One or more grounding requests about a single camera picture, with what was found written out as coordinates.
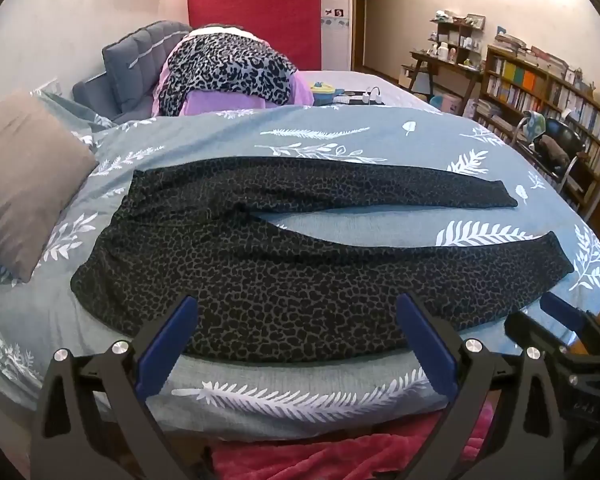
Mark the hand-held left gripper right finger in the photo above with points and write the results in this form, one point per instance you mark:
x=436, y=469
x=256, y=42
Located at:
x=427, y=347

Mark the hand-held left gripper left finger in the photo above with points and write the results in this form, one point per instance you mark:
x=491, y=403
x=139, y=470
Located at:
x=166, y=347

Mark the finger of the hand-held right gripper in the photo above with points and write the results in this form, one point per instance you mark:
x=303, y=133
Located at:
x=562, y=310
x=530, y=331

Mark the dark leopard print pants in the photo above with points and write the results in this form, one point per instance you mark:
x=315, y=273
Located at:
x=280, y=285

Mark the pink blanket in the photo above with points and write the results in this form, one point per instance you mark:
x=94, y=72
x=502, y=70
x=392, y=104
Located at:
x=330, y=455

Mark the black office chair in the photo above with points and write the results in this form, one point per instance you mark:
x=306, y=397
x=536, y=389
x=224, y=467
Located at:
x=560, y=140

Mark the wooden bookshelf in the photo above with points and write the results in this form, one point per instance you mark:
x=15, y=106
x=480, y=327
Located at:
x=555, y=95

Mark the taupe pillow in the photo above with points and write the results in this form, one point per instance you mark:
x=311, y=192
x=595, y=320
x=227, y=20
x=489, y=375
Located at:
x=25, y=175

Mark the pink storage box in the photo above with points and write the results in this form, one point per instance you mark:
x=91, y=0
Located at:
x=447, y=104

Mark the blue-grey leaf print duvet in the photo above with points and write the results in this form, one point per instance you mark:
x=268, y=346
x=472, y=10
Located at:
x=330, y=130

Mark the lavender bed sheet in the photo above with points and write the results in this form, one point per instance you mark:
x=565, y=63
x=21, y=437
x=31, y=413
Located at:
x=400, y=92

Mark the black tray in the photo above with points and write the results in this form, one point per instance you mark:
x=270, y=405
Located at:
x=367, y=97

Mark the wooden desk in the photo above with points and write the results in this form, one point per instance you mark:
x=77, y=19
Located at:
x=440, y=62

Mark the grey leopard print blanket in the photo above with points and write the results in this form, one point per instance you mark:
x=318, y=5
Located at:
x=225, y=67

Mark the grey padded headboard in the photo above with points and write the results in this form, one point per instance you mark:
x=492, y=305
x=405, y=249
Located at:
x=130, y=60

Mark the wooden desk shelf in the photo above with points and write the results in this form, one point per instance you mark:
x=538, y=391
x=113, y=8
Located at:
x=455, y=35

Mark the red mattress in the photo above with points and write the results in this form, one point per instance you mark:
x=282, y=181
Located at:
x=255, y=0

